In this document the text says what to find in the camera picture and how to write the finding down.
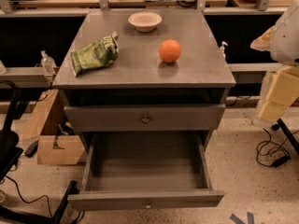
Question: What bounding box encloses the white paper bowl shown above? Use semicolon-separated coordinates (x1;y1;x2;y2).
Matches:
128;12;163;33

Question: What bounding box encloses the orange fruit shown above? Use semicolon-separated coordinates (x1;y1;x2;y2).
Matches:
159;39;181;63

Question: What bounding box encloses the cardboard box on floor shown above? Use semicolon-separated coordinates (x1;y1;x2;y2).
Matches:
21;89;87;165

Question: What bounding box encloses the small pump bottle right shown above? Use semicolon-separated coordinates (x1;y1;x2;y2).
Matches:
219;41;228;59

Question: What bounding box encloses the grey top drawer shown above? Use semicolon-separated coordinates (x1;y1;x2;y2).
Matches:
64;105;225;133

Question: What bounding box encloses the clear sanitizer bottle left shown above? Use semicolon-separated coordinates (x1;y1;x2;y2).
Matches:
41;50;56;75

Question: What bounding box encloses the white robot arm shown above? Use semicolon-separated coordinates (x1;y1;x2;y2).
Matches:
250;0;299;127

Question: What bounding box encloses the grey drawer cabinet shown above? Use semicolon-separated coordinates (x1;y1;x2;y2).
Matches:
54;9;235;145

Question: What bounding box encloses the open grey middle drawer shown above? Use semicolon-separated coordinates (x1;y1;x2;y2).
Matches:
68;131;224;211

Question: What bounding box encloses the green chip bag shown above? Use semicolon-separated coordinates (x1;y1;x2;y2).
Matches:
71;32;119;77

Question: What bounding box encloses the black chair base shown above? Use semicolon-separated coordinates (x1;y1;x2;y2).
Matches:
0;79;85;224

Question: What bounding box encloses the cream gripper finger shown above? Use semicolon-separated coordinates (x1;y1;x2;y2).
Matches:
250;27;275;51
257;66;299;123

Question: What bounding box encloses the black power adapter left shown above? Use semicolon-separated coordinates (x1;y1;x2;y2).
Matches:
24;141;38;157

